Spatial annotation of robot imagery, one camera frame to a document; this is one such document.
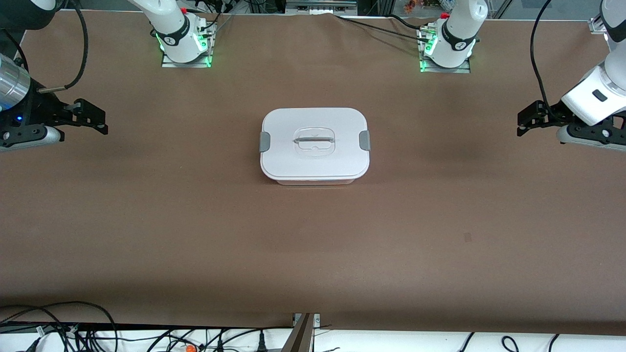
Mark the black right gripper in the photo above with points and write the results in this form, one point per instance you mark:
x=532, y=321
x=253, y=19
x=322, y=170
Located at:
x=40, y=108

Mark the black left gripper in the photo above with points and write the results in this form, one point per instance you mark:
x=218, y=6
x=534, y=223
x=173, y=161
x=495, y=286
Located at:
x=551, y=111

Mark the white box lid grey clips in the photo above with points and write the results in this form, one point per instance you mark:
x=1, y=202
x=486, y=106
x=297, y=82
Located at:
x=313, y=161

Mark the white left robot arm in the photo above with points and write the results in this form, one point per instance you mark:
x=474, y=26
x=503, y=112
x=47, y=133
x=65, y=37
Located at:
x=596, y=93

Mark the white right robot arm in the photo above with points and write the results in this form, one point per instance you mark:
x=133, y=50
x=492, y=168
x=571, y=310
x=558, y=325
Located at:
x=171, y=24

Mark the colourful background toy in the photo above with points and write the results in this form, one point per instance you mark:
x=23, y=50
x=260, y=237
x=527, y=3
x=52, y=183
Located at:
x=415, y=5

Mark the translucent plastic storage box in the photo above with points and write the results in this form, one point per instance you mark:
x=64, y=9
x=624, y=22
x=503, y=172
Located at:
x=315, y=182

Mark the brown table mat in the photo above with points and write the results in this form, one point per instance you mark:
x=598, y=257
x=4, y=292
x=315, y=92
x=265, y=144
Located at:
x=313, y=254

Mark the black power plug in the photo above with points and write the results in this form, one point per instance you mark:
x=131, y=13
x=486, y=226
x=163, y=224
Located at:
x=261, y=342

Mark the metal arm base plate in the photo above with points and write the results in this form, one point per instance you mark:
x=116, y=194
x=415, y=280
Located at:
x=464, y=66
x=168, y=62

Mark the metal corner bracket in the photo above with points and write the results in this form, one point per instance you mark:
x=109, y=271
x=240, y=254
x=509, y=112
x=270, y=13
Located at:
x=597, y=25

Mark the aluminium frame profile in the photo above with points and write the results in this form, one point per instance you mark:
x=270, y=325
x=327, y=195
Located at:
x=320, y=6

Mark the metal table frame bracket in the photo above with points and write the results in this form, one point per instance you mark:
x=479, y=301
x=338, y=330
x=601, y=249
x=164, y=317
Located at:
x=303, y=335

